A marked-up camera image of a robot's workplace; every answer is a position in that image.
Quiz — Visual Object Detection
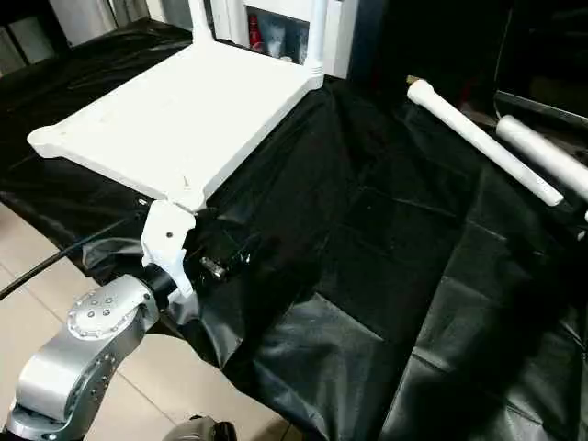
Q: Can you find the white plastic table top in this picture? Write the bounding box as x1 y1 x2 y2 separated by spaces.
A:
26 39 329 214

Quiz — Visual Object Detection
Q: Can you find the white plastic table leg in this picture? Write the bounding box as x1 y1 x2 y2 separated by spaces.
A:
496 114 588 205
305 0 330 79
187 0 217 47
407 77 565 207

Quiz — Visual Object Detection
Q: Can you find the black plastic mat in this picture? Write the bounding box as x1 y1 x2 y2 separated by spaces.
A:
0 18 588 441

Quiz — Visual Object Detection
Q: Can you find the white glass-door cabinet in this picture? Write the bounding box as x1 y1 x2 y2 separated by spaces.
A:
147 0 359 79

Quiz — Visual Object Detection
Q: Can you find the grey curtain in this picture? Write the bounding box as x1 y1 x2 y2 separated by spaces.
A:
0 0 153 51

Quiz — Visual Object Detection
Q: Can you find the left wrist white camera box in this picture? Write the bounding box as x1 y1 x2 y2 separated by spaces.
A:
140 198 198 300

